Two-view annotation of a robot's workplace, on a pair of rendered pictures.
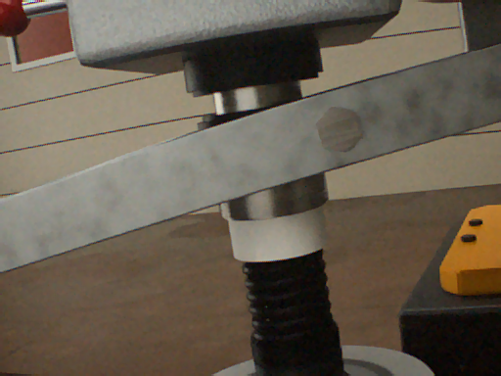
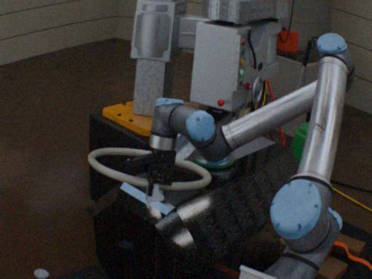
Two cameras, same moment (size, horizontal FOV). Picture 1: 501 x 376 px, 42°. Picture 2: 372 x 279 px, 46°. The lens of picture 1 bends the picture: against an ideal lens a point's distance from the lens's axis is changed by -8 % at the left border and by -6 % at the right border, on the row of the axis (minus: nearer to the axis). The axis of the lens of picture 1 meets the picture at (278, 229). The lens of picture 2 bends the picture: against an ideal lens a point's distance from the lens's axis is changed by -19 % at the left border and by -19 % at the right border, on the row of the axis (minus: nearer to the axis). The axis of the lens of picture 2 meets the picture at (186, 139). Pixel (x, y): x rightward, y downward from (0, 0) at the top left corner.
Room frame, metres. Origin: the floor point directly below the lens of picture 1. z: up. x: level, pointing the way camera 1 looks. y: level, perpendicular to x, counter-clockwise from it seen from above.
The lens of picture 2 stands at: (-0.24, 2.37, 1.88)
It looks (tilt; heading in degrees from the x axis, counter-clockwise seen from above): 22 degrees down; 291
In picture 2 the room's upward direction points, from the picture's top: 5 degrees clockwise
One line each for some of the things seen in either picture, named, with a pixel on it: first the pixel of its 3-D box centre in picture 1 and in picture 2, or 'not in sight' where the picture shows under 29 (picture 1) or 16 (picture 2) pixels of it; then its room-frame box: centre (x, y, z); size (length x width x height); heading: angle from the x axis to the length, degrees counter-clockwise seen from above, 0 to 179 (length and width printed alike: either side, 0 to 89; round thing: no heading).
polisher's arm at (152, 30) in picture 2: not in sight; (190, 31); (0.91, -0.58, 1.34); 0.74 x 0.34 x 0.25; 10
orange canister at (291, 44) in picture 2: not in sight; (289, 40); (0.73, -3.30, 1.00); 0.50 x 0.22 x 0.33; 72
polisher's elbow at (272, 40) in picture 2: not in sight; (261, 45); (0.46, -0.66, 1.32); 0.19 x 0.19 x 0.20
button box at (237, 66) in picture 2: not in sight; (239, 61); (0.40, 0.08, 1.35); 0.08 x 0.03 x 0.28; 86
